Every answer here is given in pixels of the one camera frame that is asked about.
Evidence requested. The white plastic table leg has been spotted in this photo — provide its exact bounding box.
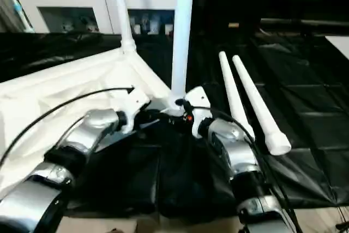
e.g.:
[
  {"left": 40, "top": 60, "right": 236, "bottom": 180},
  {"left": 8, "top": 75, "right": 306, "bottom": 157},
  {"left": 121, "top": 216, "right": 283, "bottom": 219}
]
[
  {"left": 232, "top": 54, "right": 292, "bottom": 156},
  {"left": 218, "top": 51, "right": 256, "bottom": 141},
  {"left": 109, "top": 0, "right": 137, "bottom": 53},
  {"left": 170, "top": 0, "right": 195, "bottom": 111}
]

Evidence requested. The white plastic table top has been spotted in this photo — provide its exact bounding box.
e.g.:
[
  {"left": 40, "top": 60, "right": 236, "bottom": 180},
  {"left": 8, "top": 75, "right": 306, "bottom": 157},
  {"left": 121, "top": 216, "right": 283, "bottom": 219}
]
[{"left": 0, "top": 47, "right": 183, "bottom": 201}]

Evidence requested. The black plastic mat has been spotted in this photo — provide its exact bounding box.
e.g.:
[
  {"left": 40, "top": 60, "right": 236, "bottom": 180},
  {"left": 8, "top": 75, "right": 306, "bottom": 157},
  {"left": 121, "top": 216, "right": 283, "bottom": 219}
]
[{"left": 0, "top": 28, "right": 349, "bottom": 217}]

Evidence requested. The white flat board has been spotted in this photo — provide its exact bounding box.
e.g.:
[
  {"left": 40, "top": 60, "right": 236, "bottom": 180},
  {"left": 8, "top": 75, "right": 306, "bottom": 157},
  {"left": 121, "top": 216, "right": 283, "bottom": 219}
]
[{"left": 324, "top": 35, "right": 349, "bottom": 59}]

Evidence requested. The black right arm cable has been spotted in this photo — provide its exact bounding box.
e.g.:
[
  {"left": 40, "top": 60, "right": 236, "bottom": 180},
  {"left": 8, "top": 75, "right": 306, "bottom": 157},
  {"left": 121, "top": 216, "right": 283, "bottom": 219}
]
[{"left": 188, "top": 105, "right": 298, "bottom": 233}]

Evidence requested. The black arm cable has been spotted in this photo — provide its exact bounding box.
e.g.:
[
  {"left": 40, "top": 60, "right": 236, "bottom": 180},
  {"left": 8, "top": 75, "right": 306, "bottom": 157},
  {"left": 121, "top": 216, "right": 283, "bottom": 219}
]
[
  {"left": 188, "top": 105, "right": 298, "bottom": 233},
  {"left": 0, "top": 87, "right": 135, "bottom": 168}
]

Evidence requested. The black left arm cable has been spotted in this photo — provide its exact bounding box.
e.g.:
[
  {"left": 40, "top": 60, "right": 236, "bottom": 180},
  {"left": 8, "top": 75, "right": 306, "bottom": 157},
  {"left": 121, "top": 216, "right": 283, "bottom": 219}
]
[{"left": 0, "top": 87, "right": 135, "bottom": 168}]

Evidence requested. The black metal rail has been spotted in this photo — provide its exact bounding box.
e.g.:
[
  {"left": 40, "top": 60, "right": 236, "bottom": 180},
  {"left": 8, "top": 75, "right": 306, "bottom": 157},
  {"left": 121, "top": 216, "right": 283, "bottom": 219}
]
[{"left": 259, "top": 18, "right": 349, "bottom": 29}]

